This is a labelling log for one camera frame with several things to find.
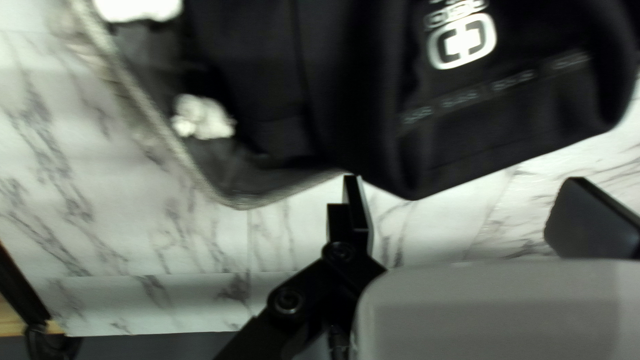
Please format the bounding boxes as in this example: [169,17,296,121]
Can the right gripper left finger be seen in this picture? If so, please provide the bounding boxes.
[214,175,387,360]

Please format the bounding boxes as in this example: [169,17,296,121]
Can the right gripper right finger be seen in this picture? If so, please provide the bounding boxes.
[544,177,640,259]

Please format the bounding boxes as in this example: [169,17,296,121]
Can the black sweatshirt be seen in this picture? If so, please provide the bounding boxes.
[181,0,640,201]

